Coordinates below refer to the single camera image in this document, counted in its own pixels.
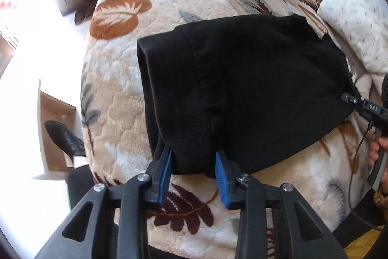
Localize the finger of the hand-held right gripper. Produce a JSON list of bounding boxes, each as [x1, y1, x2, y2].
[[341, 93, 383, 123]]

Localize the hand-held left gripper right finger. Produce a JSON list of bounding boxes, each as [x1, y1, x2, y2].
[[215, 150, 349, 259]]

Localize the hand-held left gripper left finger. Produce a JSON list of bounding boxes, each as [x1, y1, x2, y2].
[[34, 146, 174, 259]]

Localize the black pants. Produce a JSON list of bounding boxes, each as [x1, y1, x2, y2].
[[137, 14, 361, 179]]

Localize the person's right hand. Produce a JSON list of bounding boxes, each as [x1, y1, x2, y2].
[[368, 137, 388, 170]]

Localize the white pillow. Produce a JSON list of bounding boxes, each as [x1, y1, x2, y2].
[[317, 0, 388, 84]]

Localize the leaf print fleece blanket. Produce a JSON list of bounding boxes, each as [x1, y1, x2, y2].
[[74, 0, 378, 256]]

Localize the black leather shoe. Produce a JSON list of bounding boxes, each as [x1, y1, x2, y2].
[[45, 121, 87, 168]]

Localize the cardboard box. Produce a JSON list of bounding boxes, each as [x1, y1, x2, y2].
[[32, 78, 84, 182]]

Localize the black cable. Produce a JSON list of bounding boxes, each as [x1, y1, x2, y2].
[[348, 124, 388, 231]]

